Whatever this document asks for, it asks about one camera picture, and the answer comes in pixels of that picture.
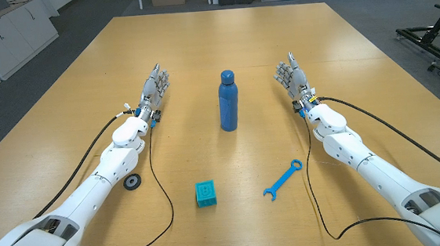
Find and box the black ring disc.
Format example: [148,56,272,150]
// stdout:
[122,172,143,192]

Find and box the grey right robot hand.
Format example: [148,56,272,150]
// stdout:
[271,50,316,103]

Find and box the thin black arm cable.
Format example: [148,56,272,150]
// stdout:
[301,103,440,246]
[47,121,178,246]

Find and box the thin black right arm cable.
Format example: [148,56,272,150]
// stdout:
[301,103,440,246]

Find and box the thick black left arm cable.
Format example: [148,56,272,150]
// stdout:
[25,109,144,220]

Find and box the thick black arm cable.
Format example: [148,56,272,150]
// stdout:
[317,87,440,201]
[25,109,144,220]

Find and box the teal toy block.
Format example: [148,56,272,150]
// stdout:
[194,179,218,209]

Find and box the black metal stand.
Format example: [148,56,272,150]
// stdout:
[393,0,440,94]

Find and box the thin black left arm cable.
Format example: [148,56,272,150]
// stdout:
[47,121,178,246]

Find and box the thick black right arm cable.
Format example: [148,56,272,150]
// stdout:
[317,87,440,201]

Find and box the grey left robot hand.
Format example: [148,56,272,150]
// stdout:
[136,62,173,114]

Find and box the blue plastic wrench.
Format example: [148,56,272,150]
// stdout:
[260,158,306,202]

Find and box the blue metal bottle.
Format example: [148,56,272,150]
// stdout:
[216,68,242,133]

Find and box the white cabinet row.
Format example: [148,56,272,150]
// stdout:
[0,0,65,108]

